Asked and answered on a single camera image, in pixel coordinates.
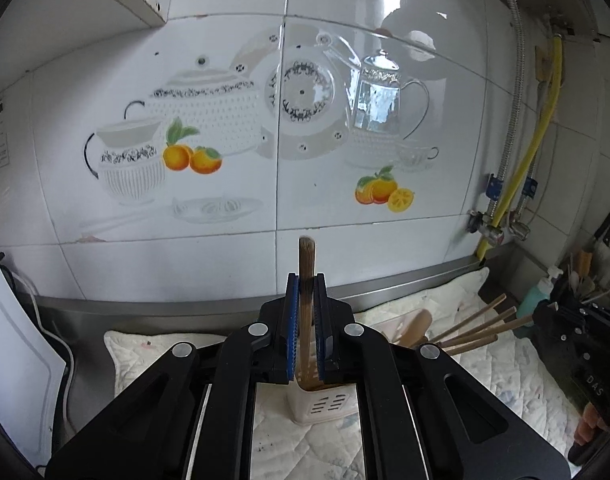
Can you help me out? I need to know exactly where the black utensil container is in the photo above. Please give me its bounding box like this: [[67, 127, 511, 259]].
[[555, 250, 610, 313]]

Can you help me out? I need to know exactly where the braided metal hose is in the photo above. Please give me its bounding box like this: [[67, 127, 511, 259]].
[[486, 0, 529, 213]]

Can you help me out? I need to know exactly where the bundle of wooden chopsticks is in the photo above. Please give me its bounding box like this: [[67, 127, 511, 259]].
[[427, 293, 536, 357]]

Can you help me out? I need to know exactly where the metal pipe valve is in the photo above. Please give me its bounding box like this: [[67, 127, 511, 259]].
[[505, 217, 532, 244], [467, 209, 506, 247]]

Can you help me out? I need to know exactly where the white cable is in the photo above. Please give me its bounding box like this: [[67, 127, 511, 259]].
[[12, 270, 76, 413]]

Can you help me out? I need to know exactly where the single brown wooden chopstick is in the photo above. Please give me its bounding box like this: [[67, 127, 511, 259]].
[[298, 237, 317, 392]]

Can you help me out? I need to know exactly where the wooden spoon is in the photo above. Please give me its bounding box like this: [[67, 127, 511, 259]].
[[399, 308, 434, 349]]

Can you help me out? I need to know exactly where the yellow gas hose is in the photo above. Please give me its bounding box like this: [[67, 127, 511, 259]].
[[477, 34, 564, 262]]

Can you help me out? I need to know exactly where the teal soap pump bottle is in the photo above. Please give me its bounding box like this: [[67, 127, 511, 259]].
[[517, 265, 564, 329]]

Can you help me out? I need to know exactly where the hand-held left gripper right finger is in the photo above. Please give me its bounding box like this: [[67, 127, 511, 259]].
[[312, 273, 570, 480]]

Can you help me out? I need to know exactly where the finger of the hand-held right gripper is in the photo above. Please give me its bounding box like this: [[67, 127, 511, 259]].
[[532, 300, 562, 333]]

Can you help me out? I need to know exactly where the black-handled knife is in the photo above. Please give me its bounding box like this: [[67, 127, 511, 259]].
[[591, 212, 610, 257]]

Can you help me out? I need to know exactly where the cream house-shaped utensil holder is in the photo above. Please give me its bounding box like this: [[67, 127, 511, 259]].
[[285, 309, 422, 427]]

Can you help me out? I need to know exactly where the person's right hand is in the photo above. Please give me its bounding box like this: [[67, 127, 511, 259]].
[[574, 404, 610, 449]]

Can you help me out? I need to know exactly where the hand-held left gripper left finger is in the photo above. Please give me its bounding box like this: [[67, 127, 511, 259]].
[[45, 272, 302, 480]]

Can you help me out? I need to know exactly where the white quilted printed mat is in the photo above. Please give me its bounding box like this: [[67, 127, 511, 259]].
[[104, 266, 586, 480]]

